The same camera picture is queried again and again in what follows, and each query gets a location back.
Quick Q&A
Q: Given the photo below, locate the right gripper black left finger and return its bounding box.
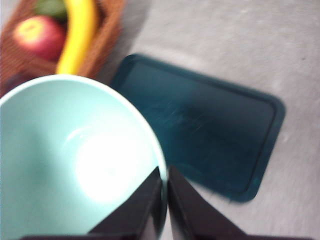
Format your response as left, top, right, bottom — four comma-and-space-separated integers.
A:
88, 166, 163, 240

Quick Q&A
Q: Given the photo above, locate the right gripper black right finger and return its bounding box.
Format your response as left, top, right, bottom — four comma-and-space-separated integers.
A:
167, 166, 247, 240

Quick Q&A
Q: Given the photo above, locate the teal bowl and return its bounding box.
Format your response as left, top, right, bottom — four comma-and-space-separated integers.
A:
0, 74, 168, 240

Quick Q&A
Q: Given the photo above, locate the dark rectangular tray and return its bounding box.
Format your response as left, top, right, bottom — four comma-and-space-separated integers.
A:
109, 53, 287, 204

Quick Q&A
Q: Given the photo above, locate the brown wicker basket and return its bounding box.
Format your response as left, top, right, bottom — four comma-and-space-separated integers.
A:
0, 0, 126, 97

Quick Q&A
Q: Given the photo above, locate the yellow banana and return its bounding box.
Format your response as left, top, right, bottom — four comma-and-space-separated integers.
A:
56, 0, 98, 75

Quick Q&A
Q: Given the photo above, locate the red yellow apple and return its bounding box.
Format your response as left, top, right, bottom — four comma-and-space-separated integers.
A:
12, 16, 66, 62

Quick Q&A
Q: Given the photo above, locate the green avocado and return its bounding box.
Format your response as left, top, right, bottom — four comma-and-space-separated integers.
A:
33, 0, 68, 20

